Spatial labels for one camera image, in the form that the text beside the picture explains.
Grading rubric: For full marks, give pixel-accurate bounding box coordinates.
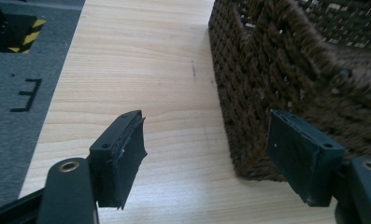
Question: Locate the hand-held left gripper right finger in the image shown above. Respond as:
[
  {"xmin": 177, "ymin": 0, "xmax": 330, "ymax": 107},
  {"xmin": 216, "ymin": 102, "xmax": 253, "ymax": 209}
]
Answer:
[{"xmin": 264, "ymin": 108, "xmax": 347, "ymax": 208}]

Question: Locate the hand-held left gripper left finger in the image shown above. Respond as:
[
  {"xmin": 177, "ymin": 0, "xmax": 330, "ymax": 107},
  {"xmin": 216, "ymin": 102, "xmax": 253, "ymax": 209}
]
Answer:
[{"xmin": 89, "ymin": 109, "xmax": 149, "ymax": 210}]

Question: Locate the brown woven basket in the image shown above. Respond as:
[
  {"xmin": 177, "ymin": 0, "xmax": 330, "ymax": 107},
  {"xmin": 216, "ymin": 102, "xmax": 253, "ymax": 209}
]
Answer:
[{"xmin": 207, "ymin": 0, "xmax": 371, "ymax": 183}]

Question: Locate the black yellow-striped stand base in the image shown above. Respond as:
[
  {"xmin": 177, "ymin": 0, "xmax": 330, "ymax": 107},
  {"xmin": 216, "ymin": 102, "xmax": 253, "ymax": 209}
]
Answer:
[{"xmin": 0, "ymin": 0, "xmax": 47, "ymax": 54}]

